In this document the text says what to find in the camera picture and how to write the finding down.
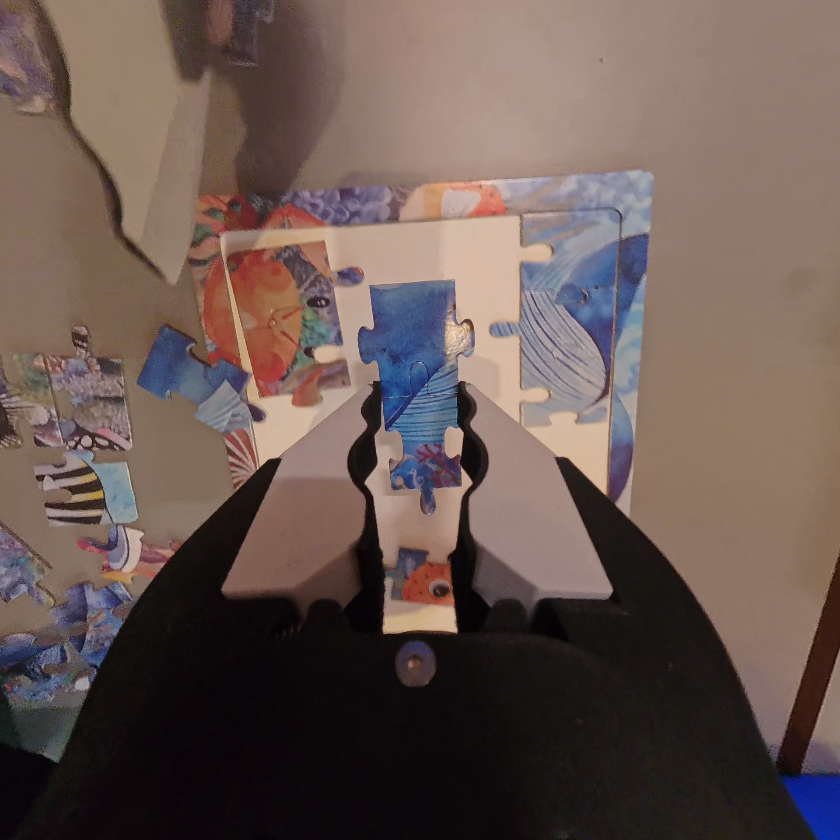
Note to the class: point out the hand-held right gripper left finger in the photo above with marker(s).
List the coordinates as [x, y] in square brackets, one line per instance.
[295, 531]

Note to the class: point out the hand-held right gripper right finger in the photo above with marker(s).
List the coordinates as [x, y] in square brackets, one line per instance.
[538, 531]

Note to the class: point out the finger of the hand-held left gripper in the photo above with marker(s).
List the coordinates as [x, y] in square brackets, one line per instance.
[131, 118]

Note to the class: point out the purple blue bubbly puzzle piece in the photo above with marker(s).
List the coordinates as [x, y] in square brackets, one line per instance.
[26, 65]

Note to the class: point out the orange pufferfish puzzle piece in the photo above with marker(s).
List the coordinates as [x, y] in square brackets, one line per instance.
[423, 581]

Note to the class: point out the blue striped coral puzzle piece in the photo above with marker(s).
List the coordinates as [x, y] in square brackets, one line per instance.
[426, 426]

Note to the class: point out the blue white-striped puzzle piece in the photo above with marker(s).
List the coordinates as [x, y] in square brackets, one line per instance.
[177, 367]

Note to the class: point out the joined orange crab puzzle pieces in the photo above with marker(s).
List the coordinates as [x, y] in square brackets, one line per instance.
[269, 315]

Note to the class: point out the dark blue whale face piece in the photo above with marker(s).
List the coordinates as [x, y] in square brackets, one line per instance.
[407, 321]

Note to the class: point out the ocean jigsaw puzzle frame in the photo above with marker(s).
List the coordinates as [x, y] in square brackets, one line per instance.
[485, 275]

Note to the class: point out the purple white-patch puzzle piece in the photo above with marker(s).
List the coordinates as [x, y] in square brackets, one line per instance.
[246, 33]

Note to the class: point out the red coral white wave piece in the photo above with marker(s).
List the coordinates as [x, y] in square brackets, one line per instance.
[124, 554]

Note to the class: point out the joined blue whale puzzle pieces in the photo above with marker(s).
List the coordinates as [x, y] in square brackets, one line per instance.
[564, 341]

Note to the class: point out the black white spotted puzzle piece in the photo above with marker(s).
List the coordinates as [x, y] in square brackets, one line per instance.
[92, 394]

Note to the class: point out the joined coral reef puzzle pieces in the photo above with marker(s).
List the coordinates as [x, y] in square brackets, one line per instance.
[59, 643]

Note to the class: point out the lavender zebra-tab puzzle piece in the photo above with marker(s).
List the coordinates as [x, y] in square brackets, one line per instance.
[19, 564]

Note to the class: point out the green grey urchin-spine puzzle piece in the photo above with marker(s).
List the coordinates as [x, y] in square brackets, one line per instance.
[36, 400]

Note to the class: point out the black urchin eye puzzle piece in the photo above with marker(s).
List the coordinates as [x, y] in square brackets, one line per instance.
[8, 413]

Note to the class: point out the blue object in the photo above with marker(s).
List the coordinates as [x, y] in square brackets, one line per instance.
[814, 807]

